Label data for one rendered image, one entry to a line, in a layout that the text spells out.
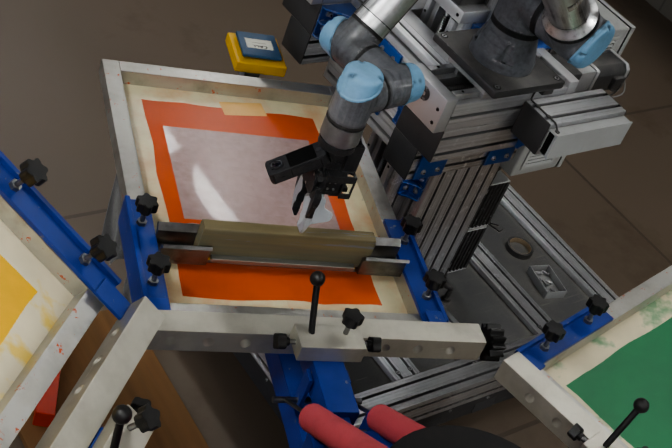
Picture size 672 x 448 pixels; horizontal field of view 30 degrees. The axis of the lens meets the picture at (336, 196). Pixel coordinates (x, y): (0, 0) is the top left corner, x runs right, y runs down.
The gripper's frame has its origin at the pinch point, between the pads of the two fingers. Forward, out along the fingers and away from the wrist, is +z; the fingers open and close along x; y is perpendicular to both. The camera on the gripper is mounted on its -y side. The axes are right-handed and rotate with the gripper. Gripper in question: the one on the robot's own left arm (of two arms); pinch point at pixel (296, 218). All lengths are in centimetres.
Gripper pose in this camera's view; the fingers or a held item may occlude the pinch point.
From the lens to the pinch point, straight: 240.5
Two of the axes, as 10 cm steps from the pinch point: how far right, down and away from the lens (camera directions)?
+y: 9.2, 0.8, 3.8
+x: -2.4, -6.6, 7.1
